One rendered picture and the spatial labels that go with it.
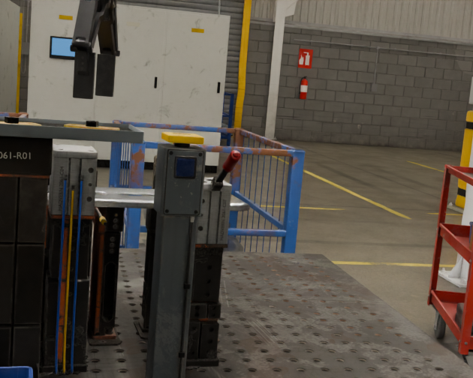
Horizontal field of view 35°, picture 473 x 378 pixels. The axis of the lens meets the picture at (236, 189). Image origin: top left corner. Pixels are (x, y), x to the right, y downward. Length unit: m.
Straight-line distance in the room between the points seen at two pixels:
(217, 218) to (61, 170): 0.30
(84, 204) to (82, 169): 0.06
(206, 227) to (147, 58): 8.05
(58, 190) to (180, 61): 8.17
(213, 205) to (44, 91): 8.02
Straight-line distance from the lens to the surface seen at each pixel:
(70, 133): 1.15
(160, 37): 9.44
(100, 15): 1.19
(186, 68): 9.49
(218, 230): 1.42
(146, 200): 1.50
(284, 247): 3.54
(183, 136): 1.21
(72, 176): 1.35
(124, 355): 1.53
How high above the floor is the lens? 1.26
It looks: 9 degrees down
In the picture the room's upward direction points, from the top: 5 degrees clockwise
